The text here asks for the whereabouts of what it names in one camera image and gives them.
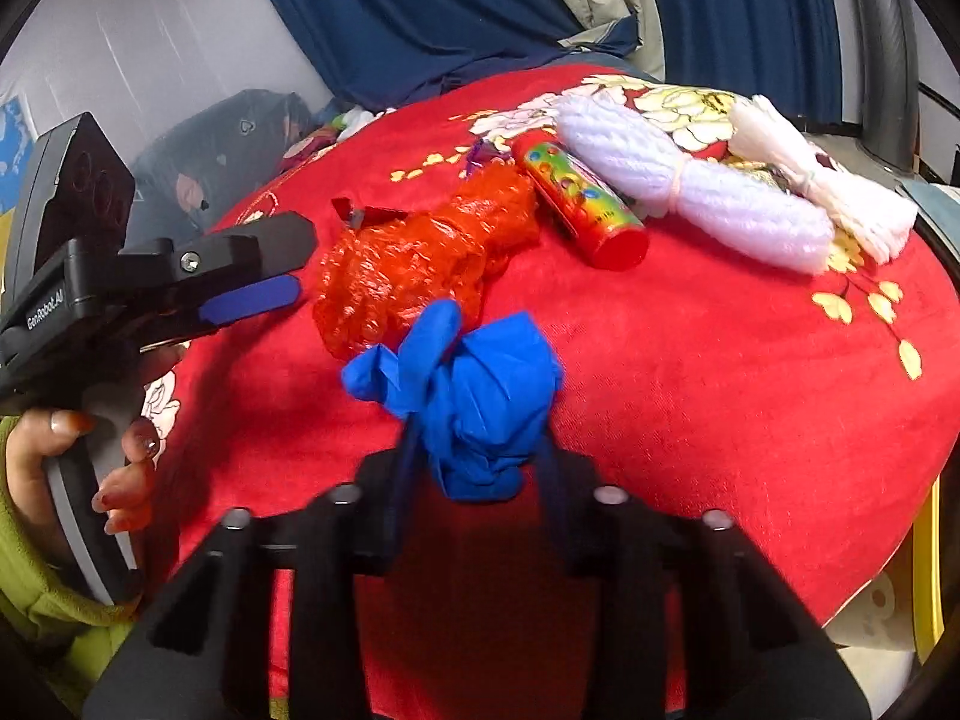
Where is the small red foil wrapper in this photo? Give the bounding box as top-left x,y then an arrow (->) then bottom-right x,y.
332,196 -> 385,231

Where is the blue rubber glove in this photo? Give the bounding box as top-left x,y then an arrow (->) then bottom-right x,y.
341,298 -> 565,503

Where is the person's left hand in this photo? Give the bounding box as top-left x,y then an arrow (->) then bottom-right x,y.
0,406 -> 162,563

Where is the light floral quilt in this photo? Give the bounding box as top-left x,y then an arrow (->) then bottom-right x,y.
827,568 -> 922,655

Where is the white yarn skein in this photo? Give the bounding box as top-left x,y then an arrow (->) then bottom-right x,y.
727,94 -> 920,265

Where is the purple foil wrapper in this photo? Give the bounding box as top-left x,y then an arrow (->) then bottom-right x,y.
461,136 -> 518,173

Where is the colourful snack packet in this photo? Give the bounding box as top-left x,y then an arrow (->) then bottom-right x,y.
283,106 -> 397,170

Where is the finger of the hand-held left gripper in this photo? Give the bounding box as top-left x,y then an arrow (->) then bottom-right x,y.
176,211 -> 317,302
141,274 -> 302,350

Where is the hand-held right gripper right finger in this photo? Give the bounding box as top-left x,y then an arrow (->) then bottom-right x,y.
536,427 -> 875,720

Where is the red floral blanket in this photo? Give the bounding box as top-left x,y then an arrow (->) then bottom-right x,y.
146,64 -> 960,720

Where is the lavender yarn skein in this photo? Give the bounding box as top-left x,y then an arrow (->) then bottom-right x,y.
556,94 -> 835,276

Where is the blue denim cloth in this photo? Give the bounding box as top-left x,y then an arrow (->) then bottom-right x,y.
442,19 -> 665,87

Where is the low table with blue top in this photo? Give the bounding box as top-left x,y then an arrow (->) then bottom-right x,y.
896,172 -> 960,248

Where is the blue and white wall poster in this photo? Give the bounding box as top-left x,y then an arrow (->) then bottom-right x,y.
0,94 -> 37,170

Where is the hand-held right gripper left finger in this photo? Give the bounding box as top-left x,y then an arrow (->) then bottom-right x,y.
82,416 -> 432,720

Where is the person's left forearm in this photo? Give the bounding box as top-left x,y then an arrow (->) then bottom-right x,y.
0,416 -> 147,717

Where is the red plastic bag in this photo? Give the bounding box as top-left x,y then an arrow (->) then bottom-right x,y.
311,172 -> 542,361

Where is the blue curtain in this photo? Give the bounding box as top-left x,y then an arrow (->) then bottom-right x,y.
236,0 -> 593,115
637,0 -> 842,122

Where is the grey metal duct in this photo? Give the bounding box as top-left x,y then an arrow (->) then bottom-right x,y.
851,0 -> 922,170

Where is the grey patterned bag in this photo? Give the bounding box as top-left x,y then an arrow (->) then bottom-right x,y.
127,88 -> 316,241

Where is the red colourful confetti tube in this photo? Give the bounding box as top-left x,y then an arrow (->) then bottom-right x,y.
512,127 -> 650,271

